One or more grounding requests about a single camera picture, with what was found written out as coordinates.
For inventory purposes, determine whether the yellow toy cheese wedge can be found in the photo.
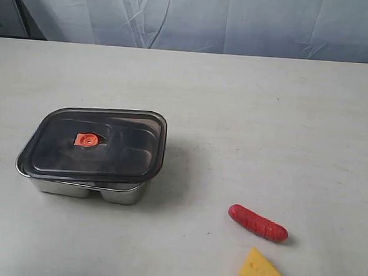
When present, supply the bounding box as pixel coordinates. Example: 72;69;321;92
238;247;282;276

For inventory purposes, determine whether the stainless steel lunch box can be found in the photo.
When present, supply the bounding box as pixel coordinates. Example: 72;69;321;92
16;150;149;205

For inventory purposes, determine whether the black stand pole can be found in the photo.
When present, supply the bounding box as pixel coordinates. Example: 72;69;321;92
13;0;47;41

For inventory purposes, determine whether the red toy sausage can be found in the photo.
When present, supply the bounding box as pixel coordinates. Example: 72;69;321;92
228;204;289;243

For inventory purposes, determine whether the grey fabric backdrop curtain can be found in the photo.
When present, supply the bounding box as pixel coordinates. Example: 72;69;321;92
0;0;368;63

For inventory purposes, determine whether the smoky transparent container lid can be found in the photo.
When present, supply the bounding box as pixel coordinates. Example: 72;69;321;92
16;107;168;184

